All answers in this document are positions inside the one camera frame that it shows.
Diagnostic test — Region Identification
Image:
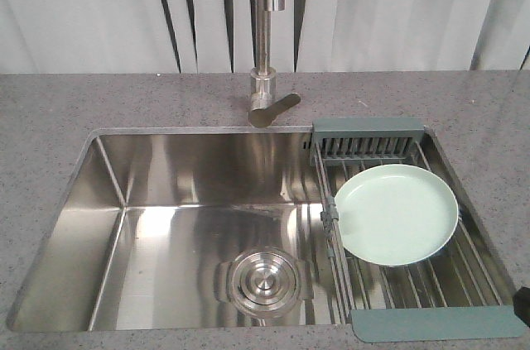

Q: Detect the brass faucet handle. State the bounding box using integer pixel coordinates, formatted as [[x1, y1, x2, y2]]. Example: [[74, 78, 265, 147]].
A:
[[248, 93, 301, 128]]

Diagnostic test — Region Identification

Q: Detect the light green round plate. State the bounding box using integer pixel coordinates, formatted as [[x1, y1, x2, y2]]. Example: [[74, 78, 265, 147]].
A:
[[335, 164, 459, 266]]

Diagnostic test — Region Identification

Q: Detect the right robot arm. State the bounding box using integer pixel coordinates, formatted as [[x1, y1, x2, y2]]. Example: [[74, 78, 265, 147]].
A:
[[513, 286, 530, 327]]

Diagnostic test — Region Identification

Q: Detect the grey-green dish drying rack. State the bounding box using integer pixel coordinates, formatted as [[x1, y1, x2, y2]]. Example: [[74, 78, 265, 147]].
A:
[[308, 117, 527, 343]]

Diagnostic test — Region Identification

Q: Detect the stainless steel sink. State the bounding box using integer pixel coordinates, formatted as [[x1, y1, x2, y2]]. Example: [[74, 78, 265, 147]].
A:
[[7, 126, 352, 332]]

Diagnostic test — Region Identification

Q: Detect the round steel sink drain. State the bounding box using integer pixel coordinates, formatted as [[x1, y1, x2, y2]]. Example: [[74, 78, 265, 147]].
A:
[[214, 247, 314, 319]]

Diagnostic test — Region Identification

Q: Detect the chrome faucet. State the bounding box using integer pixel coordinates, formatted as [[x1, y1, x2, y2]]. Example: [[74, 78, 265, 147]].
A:
[[249, 0, 285, 118]]

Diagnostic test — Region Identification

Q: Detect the white pleated curtain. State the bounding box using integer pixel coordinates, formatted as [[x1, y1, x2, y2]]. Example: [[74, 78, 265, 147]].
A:
[[1, 0, 529, 74]]

